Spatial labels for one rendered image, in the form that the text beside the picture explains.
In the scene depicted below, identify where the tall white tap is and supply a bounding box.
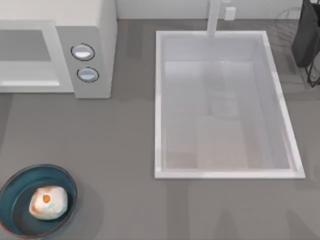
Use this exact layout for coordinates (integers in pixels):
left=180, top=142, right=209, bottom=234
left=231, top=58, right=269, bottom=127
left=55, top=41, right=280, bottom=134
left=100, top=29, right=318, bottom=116
left=206, top=0, right=221, bottom=38

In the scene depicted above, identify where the white sink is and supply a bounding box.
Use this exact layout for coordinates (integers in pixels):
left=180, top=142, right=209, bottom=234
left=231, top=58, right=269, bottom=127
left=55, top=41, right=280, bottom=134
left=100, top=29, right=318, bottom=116
left=152, top=30, right=306, bottom=180

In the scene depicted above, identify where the dark blue bowl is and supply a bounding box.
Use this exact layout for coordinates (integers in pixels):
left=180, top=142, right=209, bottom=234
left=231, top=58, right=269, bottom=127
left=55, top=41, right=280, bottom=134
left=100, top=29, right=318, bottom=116
left=0, top=163, right=78, bottom=239

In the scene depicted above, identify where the white bun with orange spot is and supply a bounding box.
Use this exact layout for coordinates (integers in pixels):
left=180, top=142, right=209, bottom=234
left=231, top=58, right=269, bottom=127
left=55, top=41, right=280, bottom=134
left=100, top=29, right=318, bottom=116
left=28, top=185, right=69, bottom=221

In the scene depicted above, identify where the round silver microwave knob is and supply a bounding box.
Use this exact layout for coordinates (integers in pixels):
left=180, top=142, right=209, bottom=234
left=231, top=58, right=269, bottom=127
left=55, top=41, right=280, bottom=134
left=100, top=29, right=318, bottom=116
left=76, top=66, right=100, bottom=83
left=70, top=42, right=96, bottom=62

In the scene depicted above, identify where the pale microwave oven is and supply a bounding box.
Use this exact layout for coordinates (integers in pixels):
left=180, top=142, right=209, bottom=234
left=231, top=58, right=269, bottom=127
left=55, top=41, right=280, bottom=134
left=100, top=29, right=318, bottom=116
left=0, top=0, right=118, bottom=100

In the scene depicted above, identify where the microwave oven door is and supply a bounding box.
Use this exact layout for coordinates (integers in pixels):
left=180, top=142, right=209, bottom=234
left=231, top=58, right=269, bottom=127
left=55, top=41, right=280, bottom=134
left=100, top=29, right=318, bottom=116
left=0, top=20, right=76, bottom=94

